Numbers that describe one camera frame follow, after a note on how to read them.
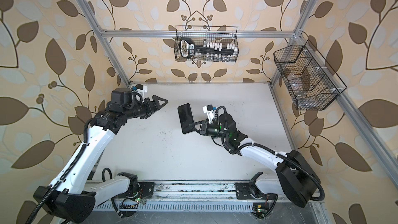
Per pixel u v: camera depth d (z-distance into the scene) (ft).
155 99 2.08
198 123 2.35
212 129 2.19
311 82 2.70
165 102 2.24
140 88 2.17
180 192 2.47
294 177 1.37
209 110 2.34
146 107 2.05
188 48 2.74
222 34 2.98
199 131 2.27
